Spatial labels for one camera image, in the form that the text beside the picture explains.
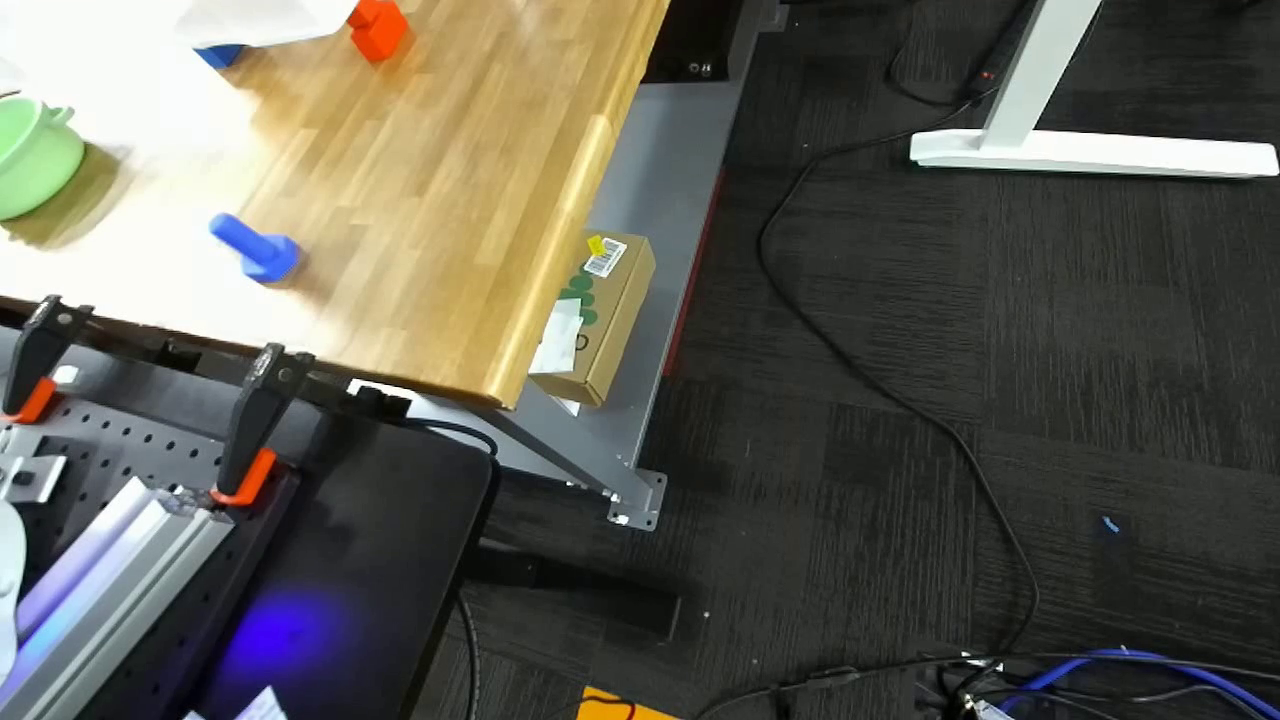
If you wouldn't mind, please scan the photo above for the orange flat floor object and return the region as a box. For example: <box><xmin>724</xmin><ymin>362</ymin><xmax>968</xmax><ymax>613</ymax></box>
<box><xmin>572</xmin><ymin>681</ymin><xmax>686</xmax><ymax>720</ymax></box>

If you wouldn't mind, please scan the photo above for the small cardboard box with label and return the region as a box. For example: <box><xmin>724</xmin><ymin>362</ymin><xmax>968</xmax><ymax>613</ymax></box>
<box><xmin>527</xmin><ymin>231</ymin><xmax>659</xmax><ymax>410</ymax></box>

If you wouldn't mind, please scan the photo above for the dark flat equipment case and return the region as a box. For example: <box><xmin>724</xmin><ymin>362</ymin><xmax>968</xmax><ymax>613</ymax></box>
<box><xmin>196</xmin><ymin>415</ymin><xmax>501</xmax><ymax>720</ymax></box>

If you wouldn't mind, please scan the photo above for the black clamp with orange trigger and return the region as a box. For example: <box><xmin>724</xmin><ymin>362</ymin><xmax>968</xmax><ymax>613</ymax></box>
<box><xmin>209</xmin><ymin>339</ymin><xmax>354</xmax><ymax>510</ymax></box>
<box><xmin>0</xmin><ymin>291</ymin><xmax>97</xmax><ymax>426</ymax></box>

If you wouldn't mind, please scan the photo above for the blue hex bolt toy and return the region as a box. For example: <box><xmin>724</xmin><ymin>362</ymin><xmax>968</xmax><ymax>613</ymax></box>
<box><xmin>209</xmin><ymin>210</ymin><xmax>307</xmax><ymax>286</ymax></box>

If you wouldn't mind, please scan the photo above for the orange cup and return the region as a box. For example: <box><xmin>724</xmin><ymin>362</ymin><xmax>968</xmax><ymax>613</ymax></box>
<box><xmin>347</xmin><ymin>0</ymin><xmax>416</xmax><ymax>69</ymax></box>

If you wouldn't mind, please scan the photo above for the white desk leg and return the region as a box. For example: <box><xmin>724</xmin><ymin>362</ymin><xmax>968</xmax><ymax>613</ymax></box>
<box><xmin>909</xmin><ymin>0</ymin><xmax>1280</xmax><ymax>178</ymax></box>

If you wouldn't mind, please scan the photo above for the white paper label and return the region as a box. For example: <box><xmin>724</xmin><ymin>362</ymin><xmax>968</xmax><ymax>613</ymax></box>
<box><xmin>236</xmin><ymin>682</ymin><xmax>292</xmax><ymax>720</ymax></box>

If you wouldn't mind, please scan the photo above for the blue block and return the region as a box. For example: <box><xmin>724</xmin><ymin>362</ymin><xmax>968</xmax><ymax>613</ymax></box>
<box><xmin>192</xmin><ymin>41</ymin><xmax>251</xmax><ymax>71</ymax></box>

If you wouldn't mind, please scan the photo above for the aluminium extrusion bar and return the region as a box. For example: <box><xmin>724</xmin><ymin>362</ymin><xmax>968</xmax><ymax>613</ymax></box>
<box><xmin>0</xmin><ymin>476</ymin><xmax>241</xmax><ymax>720</ymax></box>

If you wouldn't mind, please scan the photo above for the green bowl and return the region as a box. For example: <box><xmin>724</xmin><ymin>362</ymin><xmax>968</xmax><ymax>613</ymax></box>
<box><xmin>0</xmin><ymin>92</ymin><xmax>92</xmax><ymax>228</ymax></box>

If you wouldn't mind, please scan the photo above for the grey metal table frame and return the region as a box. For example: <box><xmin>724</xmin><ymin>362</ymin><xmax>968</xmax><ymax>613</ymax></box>
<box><xmin>395</xmin><ymin>75</ymin><xmax>748</xmax><ymax>530</ymax></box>

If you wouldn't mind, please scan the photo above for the long black floor cable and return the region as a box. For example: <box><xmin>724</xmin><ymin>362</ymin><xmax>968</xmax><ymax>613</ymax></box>
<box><xmin>692</xmin><ymin>130</ymin><xmax>1044</xmax><ymax>717</ymax></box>

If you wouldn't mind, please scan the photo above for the blue cable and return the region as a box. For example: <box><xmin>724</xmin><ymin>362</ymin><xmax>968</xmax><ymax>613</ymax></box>
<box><xmin>990</xmin><ymin>638</ymin><xmax>1280</xmax><ymax>720</ymax></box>

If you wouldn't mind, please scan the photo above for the small metal bracket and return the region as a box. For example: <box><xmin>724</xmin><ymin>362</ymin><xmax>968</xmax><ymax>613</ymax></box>
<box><xmin>0</xmin><ymin>452</ymin><xmax>73</xmax><ymax>509</ymax></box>

